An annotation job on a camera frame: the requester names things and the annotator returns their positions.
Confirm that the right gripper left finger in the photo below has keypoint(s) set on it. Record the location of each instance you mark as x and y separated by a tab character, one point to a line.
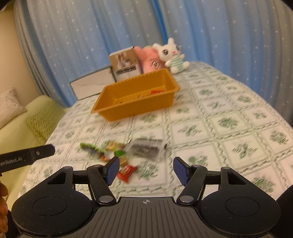
100	178

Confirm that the brown product box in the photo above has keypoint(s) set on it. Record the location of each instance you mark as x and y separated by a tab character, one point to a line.
124	64

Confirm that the beige cushion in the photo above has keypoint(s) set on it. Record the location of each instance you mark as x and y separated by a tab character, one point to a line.
10	107

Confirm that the clear dark snack packet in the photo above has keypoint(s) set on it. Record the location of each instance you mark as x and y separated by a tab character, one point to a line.
152	149

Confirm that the green snack bag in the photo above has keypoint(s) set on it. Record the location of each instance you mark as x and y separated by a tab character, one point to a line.
101	153

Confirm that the red square snack packet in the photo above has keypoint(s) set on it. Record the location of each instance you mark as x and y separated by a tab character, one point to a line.
142	96

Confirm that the small red candy packet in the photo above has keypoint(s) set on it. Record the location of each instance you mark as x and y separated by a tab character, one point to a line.
125	173

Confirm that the white flat box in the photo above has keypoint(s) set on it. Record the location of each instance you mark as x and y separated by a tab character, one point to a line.
93	83

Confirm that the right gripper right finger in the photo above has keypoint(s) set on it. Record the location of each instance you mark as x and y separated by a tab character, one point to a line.
192	178

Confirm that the orange plastic tray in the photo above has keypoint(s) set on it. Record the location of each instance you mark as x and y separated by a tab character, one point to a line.
120	100

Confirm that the small caramel candy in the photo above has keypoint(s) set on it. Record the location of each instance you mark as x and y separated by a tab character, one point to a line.
123	161

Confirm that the blue star curtain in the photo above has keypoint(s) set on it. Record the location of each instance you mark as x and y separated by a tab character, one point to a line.
250	41

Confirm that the pink plush toy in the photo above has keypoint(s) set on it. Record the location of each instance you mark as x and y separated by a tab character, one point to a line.
148	59

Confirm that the yellow candy packet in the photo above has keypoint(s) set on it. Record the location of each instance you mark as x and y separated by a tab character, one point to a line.
115	146

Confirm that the green zigzag cushion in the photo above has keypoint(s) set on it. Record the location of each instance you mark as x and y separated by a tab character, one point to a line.
43	123

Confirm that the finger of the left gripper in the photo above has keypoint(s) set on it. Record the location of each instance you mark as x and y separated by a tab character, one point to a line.
37	153

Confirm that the floral tablecloth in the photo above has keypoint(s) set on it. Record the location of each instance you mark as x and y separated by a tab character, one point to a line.
215	121

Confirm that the person's left hand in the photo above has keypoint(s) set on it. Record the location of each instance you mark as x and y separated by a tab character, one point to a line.
3	208

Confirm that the white rabbit plush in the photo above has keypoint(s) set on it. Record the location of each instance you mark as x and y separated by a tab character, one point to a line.
171	56

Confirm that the yellow-green sofa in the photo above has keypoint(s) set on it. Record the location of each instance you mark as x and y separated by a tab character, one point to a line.
16	135

